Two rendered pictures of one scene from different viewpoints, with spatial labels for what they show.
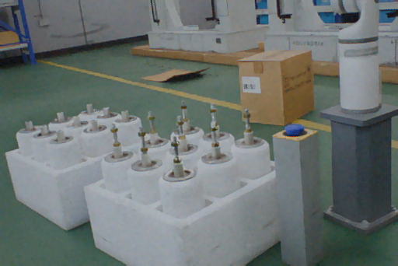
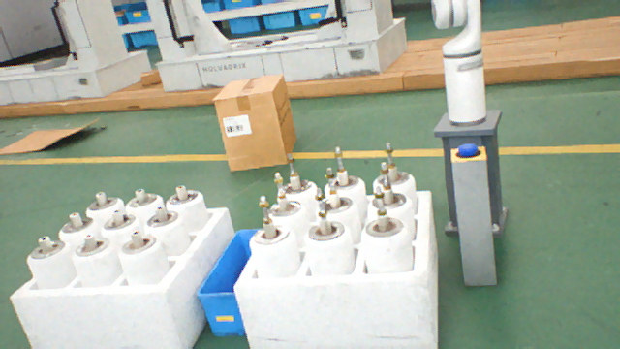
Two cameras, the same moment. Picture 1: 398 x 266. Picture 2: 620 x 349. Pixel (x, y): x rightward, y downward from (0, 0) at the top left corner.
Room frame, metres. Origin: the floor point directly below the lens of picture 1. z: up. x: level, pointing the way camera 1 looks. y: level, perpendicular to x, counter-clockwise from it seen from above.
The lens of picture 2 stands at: (0.16, 0.70, 0.80)
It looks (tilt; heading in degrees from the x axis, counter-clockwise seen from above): 22 degrees down; 328
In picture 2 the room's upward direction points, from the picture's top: 11 degrees counter-clockwise
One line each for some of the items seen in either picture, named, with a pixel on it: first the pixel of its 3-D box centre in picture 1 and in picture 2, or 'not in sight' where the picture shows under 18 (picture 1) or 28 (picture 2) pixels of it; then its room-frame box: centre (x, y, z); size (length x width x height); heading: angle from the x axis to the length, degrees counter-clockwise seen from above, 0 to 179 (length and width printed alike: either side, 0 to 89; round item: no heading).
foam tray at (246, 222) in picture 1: (191, 208); (347, 268); (1.12, 0.04, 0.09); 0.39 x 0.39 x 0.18; 41
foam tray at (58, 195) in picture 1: (86, 169); (139, 278); (1.52, 0.40, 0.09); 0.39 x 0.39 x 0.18; 40
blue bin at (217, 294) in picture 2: not in sight; (243, 279); (1.33, 0.20, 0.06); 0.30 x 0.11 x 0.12; 131
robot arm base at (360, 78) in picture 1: (358, 75); (465, 87); (1.12, -0.41, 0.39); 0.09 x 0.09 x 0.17; 30
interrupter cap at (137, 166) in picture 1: (147, 165); (326, 231); (1.04, 0.13, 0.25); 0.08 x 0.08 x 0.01
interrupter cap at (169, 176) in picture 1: (179, 174); (384, 227); (0.95, 0.05, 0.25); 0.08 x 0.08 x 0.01
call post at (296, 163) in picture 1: (298, 200); (474, 218); (0.95, -0.21, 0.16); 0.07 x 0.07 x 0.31; 41
